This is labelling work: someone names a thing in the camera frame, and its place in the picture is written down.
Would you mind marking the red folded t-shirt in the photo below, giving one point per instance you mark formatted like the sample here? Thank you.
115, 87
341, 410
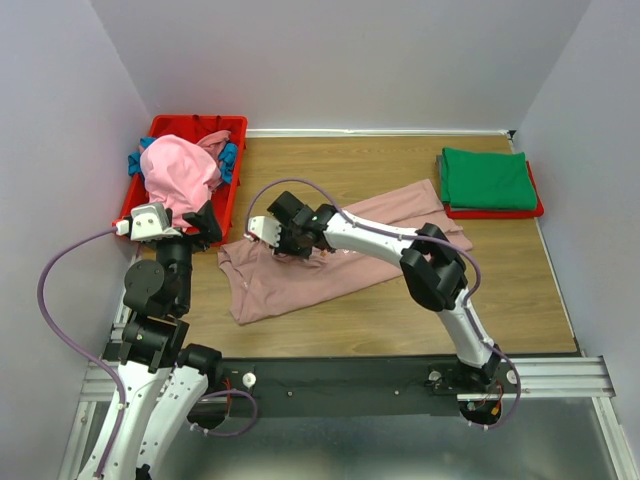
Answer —
490, 214

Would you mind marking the dusty pink printed t-shirt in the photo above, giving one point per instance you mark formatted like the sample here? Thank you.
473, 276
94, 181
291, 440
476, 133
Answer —
265, 285

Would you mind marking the green folded t-shirt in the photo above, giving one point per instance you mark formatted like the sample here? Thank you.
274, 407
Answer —
456, 158

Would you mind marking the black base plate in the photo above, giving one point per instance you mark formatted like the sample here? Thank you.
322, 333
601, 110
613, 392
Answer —
360, 385

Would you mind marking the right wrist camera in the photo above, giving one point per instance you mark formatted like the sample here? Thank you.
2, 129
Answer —
264, 229

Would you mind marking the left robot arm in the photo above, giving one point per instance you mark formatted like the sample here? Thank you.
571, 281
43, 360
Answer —
161, 377

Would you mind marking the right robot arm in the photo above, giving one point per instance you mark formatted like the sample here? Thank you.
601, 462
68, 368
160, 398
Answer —
432, 267

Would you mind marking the blue t-shirt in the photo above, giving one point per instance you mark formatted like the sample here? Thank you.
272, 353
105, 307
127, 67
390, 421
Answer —
226, 161

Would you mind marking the red plastic bin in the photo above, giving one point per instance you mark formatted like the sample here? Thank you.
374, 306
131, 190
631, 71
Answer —
193, 128

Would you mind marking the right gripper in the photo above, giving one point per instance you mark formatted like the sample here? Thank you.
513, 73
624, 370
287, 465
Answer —
282, 250

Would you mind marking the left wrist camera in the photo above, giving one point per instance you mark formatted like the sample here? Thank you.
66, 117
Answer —
146, 223

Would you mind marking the coral pink t-shirt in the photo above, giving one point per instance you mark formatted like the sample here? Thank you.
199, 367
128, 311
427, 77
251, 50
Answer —
214, 143

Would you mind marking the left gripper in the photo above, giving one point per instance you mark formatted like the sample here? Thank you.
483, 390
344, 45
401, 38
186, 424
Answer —
210, 230

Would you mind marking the aluminium frame rail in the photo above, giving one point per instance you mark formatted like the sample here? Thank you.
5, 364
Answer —
555, 377

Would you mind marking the light pink t-shirt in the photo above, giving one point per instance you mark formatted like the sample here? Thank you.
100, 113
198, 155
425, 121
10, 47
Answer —
180, 175

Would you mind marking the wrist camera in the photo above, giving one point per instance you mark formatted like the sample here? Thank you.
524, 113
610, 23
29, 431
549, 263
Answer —
146, 223
264, 229

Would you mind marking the grey folded t-shirt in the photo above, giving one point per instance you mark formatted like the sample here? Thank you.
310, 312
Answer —
439, 164

